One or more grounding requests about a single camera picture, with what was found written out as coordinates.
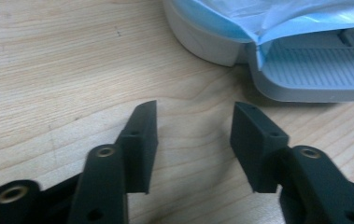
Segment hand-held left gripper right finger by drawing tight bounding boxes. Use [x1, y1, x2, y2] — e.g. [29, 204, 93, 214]
[230, 101, 290, 194]

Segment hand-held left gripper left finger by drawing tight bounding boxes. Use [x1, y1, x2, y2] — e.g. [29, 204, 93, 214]
[114, 100, 160, 195]

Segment white pedal trash bin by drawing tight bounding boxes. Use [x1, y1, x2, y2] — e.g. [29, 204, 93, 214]
[163, 0, 354, 104]

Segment blue plastic bin liner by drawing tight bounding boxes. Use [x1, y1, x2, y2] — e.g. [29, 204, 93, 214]
[173, 0, 354, 71]

